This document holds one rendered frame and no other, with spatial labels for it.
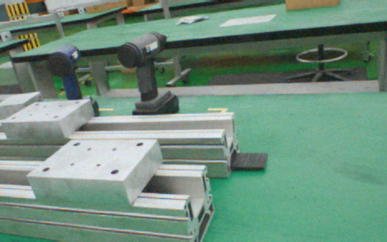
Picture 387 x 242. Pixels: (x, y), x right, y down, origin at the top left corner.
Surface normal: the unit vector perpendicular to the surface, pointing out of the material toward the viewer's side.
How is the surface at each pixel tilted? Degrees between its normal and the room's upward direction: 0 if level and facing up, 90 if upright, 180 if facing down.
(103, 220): 90
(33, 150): 90
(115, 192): 90
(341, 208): 0
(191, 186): 90
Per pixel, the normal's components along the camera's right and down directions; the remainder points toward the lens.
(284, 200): -0.18, -0.90
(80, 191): -0.32, 0.42
